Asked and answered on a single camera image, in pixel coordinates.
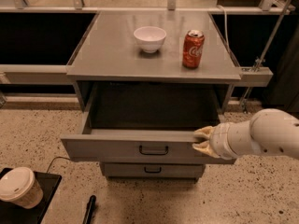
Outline white cable behind cabinet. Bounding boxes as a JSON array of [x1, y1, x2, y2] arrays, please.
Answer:
[[216, 4, 232, 54]]

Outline red cola can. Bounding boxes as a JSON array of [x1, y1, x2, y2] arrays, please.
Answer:
[[182, 30, 205, 69]]

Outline black side table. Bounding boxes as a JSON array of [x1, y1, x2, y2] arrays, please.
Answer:
[[0, 168, 62, 224]]

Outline grey drawer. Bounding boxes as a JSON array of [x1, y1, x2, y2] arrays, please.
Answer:
[[100, 162, 205, 179], [62, 82, 224, 165]]

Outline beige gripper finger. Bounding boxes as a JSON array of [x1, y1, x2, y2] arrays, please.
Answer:
[[192, 141, 219, 158], [193, 126, 214, 140]]

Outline white ceramic bowl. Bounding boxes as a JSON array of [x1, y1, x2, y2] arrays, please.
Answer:
[[134, 26, 166, 53]]

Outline grey metal drawer cabinet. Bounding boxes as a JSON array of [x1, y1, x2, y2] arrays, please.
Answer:
[[62, 10, 241, 179]]

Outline white lidded paper cup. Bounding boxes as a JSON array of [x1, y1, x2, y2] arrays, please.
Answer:
[[0, 167, 43, 209]]

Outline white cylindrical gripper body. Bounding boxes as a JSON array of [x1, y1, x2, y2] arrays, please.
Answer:
[[209, 121, 253, 160]]

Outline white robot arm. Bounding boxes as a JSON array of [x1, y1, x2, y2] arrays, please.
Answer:
[[192, 109, 299, 160]]

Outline grey top drawer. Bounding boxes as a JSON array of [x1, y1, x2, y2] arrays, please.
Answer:
[[62, 82, 224, 165]]

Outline grey bottom drawer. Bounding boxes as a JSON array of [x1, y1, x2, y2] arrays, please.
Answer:
[[100, 162, 205, 179]]

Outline black marker pen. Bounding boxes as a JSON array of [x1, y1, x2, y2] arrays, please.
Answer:
[[82, 195, 96, 224]]

